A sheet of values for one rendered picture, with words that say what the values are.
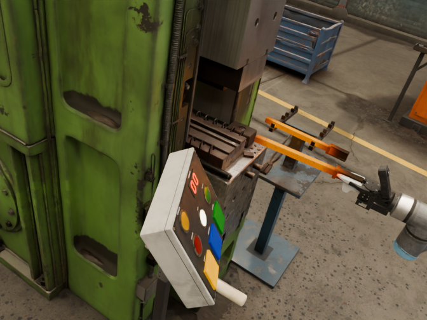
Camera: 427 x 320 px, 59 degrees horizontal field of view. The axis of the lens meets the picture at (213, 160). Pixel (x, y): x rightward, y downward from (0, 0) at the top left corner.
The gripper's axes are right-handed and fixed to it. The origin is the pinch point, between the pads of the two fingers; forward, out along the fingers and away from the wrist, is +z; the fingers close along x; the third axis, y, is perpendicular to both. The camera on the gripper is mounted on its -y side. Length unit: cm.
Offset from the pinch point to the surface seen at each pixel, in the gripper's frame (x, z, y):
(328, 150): 31.2, 10.3, 10.5
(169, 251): -73, 24, -5
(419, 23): 756, 16, 56
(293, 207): 104, 23, 106
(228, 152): -7.6, 42.1, 8.8
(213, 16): -18, 54, -42
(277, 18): 8, 43, -42
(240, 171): -5.6, 35.6, 16.3
